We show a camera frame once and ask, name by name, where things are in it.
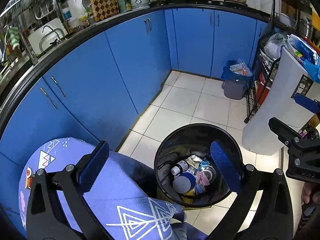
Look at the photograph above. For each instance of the small grey bin blue bag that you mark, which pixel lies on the small grey bin blue bag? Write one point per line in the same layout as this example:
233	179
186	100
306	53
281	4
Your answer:
237	79

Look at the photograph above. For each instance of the black round trash bin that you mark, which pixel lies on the black round trash bin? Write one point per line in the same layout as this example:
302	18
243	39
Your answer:
194	139

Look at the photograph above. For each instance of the brown bottle yellow label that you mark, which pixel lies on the brown bottle yellow label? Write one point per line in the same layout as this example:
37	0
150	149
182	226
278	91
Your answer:
179	167

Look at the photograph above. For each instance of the clear plastic packet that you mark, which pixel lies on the clear plastic packet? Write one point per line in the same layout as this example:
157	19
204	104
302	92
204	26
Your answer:
194	161

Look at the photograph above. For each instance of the clear round plastic lid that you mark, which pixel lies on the clear round plastic lid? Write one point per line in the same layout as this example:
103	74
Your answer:
209	172

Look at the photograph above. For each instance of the chrome sink faucet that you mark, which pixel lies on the chrome sink faucet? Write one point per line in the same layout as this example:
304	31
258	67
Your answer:
15	35

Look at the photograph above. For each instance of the person's hand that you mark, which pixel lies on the person's hand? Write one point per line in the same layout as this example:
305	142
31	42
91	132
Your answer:
307	191

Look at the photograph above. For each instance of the blue foil wrapper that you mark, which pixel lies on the blue foil wrapper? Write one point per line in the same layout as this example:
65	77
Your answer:
205	164

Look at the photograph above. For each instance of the blue patterned tablecloth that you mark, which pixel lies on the blue patterned tablecloth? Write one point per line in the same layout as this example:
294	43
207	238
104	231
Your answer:
121	197

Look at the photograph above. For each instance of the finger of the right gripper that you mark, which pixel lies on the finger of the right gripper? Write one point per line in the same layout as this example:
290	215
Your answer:
286	134
307	103

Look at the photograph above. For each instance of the blue kitchen cabinets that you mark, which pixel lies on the blue kitchen cabinets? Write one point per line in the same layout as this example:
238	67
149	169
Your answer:
94	86

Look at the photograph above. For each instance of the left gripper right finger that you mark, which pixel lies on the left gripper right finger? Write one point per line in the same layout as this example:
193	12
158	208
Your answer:
273	218

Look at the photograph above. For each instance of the black metal shelf rack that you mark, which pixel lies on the black metal shelf rack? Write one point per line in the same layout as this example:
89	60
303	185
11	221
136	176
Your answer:
269	48

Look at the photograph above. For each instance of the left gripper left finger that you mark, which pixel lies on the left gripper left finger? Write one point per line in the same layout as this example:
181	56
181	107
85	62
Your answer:
46	218

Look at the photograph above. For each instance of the blue plastic bag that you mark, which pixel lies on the blue plastic bag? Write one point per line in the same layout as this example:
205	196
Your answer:
306	55

